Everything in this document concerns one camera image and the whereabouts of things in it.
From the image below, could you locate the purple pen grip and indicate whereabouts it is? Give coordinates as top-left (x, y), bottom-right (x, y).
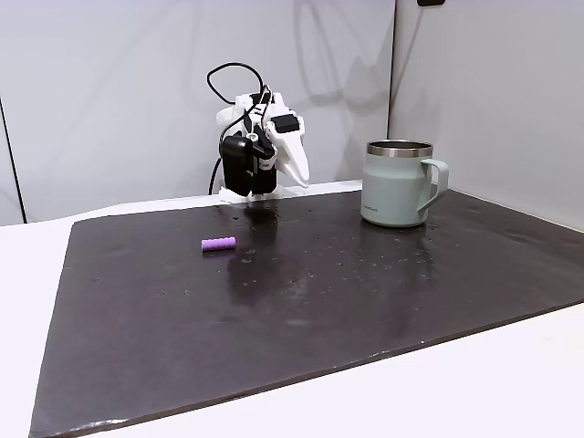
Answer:
top-left (201, 235), bottom-right (237, 254)

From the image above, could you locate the pale green steel mug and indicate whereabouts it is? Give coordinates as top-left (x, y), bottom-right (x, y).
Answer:
top-left (360, 140), bottom-right (451, 229)

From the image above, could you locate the black table mat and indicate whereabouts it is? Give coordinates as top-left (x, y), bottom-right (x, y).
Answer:
top-left (27, 185), bottom-right (584, 438)

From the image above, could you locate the black oval camera box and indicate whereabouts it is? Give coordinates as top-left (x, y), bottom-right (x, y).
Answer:
top-left (221, 131), bottom-right (254, 198)

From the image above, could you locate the black camera cable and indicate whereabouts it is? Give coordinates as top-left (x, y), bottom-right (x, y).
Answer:
top-left (205, 62), bottom-right (276, 138)

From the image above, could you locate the black power cable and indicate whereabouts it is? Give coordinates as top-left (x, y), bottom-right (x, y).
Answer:
top-left (208, 156), bottom-right (224, 196)

